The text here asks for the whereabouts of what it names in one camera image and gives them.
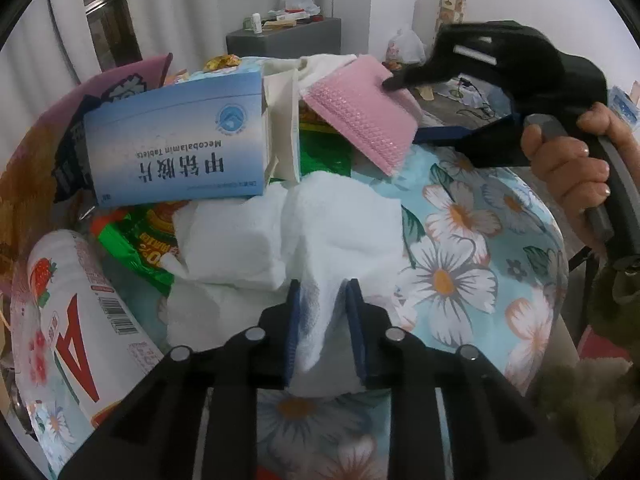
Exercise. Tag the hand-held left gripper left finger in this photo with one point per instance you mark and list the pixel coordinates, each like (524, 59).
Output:
(294, 332)

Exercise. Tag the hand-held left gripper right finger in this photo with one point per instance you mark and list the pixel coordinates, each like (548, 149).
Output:
(356, 332)

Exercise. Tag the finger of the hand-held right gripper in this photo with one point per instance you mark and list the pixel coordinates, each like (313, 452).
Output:
(440, 136)
(410, 77)

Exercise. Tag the pink bubble mailer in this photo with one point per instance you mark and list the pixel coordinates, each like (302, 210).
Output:
(360, 110)

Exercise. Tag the white tissue paper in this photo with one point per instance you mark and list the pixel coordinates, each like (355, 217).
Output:
(300, 230)

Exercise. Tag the green snack packet orange stripes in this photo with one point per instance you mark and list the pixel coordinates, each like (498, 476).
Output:
(145, 240)

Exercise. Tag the person's right hand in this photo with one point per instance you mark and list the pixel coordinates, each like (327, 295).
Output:
(565, 175)

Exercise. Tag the white plastic bag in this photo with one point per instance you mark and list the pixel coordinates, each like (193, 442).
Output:
(405, 46)

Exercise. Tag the white cloth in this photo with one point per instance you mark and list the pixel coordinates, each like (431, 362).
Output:
(320, 67)

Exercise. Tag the light blue tissue pack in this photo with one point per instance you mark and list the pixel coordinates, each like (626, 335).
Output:
(625, 102)

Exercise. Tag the small green snack packet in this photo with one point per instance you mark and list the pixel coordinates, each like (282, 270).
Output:
(325, 155)

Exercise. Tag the floral blue blanket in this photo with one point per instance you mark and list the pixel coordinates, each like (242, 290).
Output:
(475, 260)

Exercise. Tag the grey cabinet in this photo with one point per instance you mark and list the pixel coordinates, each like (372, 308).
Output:
(285, 40)

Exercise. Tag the white open carton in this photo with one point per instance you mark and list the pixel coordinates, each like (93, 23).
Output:
(285, 125)

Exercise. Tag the small white bottle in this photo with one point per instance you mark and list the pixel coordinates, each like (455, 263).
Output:
(257, 24)

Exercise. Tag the crumpled gold snack packet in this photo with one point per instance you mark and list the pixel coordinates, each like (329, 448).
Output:
(220, 62)

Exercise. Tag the white strawberry snack bag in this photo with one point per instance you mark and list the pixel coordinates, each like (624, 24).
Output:
(75, 320)

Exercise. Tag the blue and white medicine box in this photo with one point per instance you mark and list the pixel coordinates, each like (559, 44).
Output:
(175, 135)

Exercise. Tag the olive fluffy cloth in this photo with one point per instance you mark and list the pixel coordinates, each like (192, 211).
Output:
(585, 410)

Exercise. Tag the pink printed bag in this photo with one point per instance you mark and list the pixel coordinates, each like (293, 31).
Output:
(125, 77)

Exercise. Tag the yellow brown packet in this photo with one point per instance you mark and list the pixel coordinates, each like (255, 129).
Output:
(25, 195)

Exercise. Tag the window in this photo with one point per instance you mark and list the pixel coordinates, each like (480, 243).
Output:
(110, 15)

